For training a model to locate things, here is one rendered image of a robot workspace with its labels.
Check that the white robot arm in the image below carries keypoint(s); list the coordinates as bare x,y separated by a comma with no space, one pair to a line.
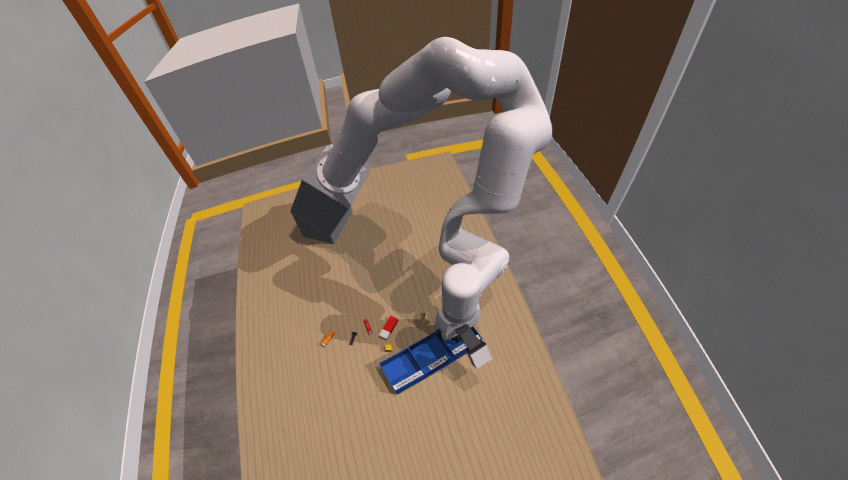
510,140

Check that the blue rack of bins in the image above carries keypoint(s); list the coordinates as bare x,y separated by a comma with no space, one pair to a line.
398,367

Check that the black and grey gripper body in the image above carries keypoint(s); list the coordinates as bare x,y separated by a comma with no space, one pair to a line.
448,328

